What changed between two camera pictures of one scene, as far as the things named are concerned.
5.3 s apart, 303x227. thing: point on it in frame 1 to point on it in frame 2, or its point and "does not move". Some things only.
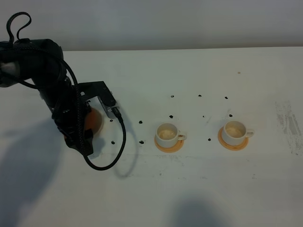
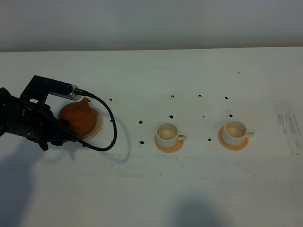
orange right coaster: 231,147 does not move
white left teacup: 167,135 does not move
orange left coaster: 173,149 does not move
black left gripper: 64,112 to 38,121
